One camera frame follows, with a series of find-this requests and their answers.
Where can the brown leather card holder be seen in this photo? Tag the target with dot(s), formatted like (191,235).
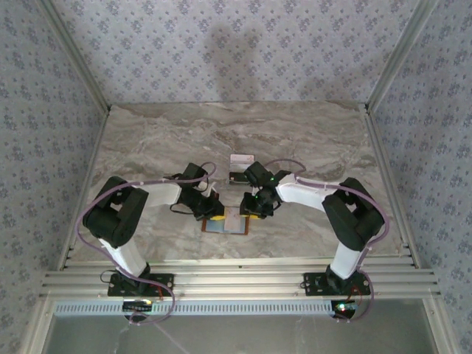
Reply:
(208,226)

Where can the pale pink credit card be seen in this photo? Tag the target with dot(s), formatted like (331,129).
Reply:
(232,221)

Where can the white credit card red print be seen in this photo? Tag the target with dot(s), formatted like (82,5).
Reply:
(241,162)

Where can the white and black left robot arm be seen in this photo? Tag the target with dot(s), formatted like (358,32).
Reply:
(162,191)

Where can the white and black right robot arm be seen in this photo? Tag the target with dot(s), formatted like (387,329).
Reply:
(302,191)

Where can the left controller circuit board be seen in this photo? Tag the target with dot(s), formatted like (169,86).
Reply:
(138,305)

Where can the controller circuit board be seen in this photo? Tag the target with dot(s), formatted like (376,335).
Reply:
(344,308)
(138,305)

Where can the right controller circuit board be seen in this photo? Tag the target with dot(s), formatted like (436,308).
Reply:
(344,308)

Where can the aluminium rail frame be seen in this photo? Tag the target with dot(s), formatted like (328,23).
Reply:
(239,280)

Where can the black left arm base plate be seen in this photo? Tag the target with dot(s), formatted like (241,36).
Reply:
(166,282)

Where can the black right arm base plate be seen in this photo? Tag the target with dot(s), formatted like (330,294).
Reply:
(313,284)

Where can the aluminium table side rail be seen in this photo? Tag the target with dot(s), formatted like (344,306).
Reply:
(83,184)
(380,147)

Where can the aluminium corner post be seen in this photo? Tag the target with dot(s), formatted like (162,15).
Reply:
(76,55)
(398,55)

